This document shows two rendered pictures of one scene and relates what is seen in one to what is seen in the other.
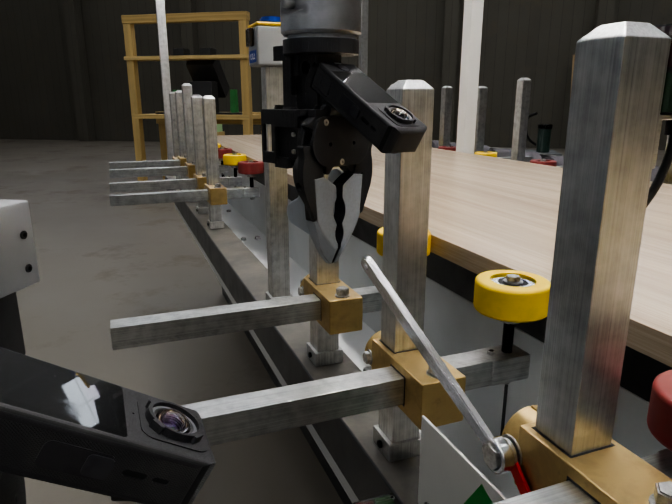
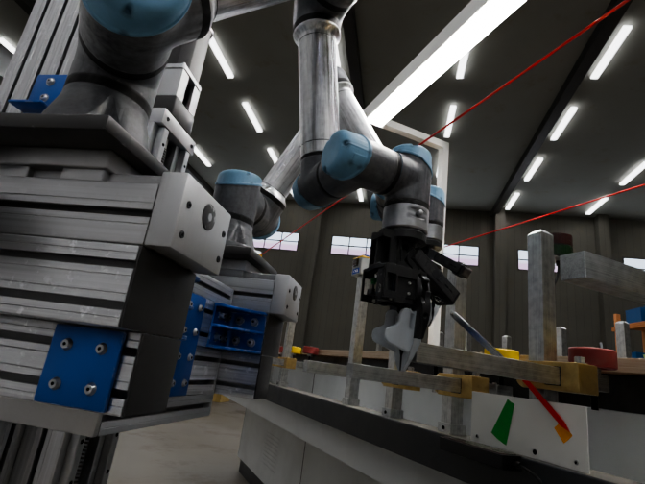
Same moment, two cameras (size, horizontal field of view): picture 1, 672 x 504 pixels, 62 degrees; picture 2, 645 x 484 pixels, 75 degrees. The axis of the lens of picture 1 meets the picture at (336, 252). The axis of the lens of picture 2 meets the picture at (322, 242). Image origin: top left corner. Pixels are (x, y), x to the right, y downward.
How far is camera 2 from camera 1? 0.63 m
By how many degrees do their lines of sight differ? 32
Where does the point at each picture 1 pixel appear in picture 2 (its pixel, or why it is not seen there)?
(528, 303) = (511, 354)
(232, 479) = not seen: outside the picture
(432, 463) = (479, 410)
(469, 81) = (435, 326)
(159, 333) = (327, 369)
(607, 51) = (537, 235)
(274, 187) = (358, 334)
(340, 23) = (439, 236)
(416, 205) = (461, 308)
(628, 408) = not seen: hidden behind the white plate
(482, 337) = not seen: hidden behind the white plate
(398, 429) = (453, 417)
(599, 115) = (537, 252)
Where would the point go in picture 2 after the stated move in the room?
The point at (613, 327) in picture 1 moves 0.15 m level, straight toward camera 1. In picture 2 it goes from (551, 316) to (554, 301)
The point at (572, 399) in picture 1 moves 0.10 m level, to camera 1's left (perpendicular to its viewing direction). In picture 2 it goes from (541, 340) to (489, 332)
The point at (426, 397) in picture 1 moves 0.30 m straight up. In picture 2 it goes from (473, 382) to (477, 253)
